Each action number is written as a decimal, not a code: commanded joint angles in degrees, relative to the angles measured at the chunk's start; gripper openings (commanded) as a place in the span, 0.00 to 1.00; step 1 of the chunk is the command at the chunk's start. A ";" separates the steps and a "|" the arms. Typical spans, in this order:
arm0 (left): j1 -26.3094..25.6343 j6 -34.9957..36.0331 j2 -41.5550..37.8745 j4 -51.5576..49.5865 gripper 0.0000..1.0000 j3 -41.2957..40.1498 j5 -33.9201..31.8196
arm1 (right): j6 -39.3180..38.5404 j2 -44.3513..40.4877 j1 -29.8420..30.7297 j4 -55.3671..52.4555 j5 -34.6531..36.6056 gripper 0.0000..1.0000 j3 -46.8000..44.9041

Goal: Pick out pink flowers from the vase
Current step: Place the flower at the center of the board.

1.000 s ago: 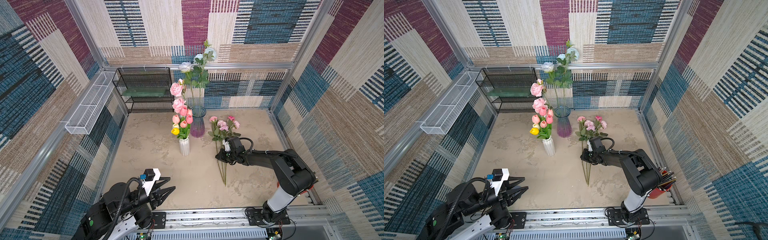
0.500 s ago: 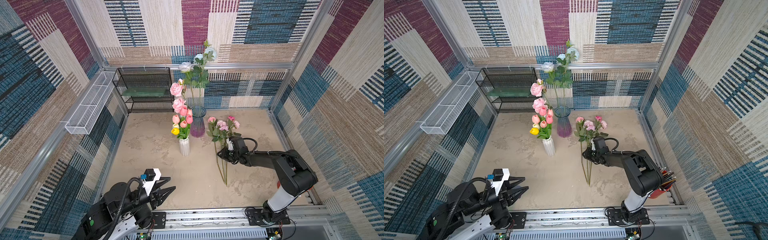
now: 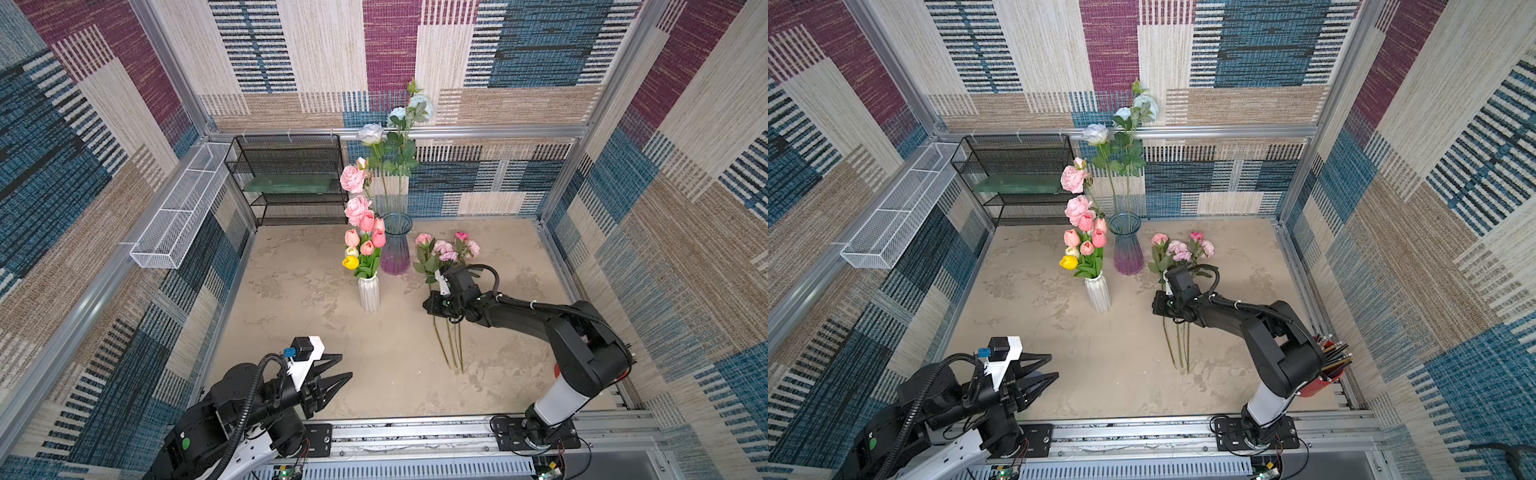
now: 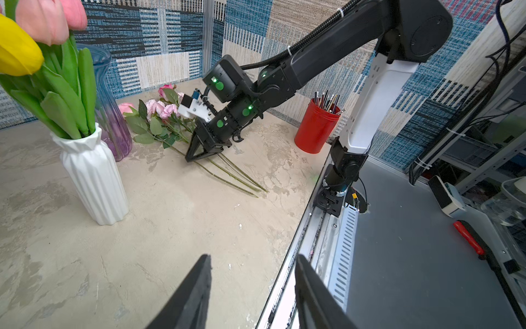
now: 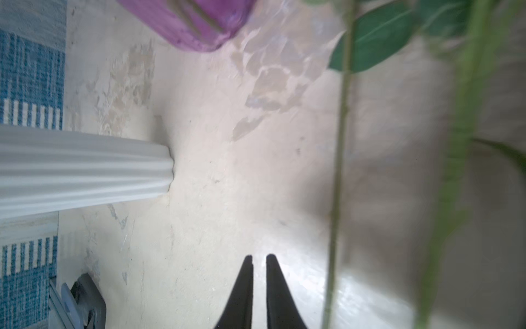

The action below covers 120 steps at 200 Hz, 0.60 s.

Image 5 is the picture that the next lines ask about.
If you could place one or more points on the large light pink rose stem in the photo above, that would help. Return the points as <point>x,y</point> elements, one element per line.
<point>368,39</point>

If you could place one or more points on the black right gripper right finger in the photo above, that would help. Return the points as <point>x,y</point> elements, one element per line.
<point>281,309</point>

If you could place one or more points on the white ribbed ceramic vase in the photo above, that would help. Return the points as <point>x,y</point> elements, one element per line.
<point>47,170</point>

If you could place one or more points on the hot pink rose stem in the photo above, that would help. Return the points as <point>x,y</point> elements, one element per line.
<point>484,38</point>

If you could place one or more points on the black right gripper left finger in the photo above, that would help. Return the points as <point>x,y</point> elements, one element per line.
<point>238,310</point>

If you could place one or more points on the purple blue glass vase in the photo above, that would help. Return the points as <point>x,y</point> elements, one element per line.
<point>193,26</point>

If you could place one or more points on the grey blue stapler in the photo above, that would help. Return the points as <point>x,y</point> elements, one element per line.
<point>79,306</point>

